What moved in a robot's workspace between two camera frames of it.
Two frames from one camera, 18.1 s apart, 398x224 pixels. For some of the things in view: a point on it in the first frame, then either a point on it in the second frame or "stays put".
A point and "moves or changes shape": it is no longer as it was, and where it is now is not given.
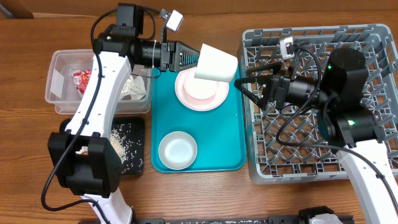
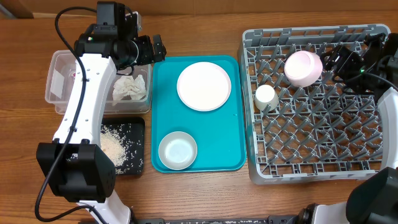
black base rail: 346,219 stays put
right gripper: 262,76 → 352,59
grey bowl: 177,150 stays put
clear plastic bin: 63,97 stays put
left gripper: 171,56 → 148,55
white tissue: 134,87 stays put
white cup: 215,65 moves or changes shape
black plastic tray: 133,129 stays put
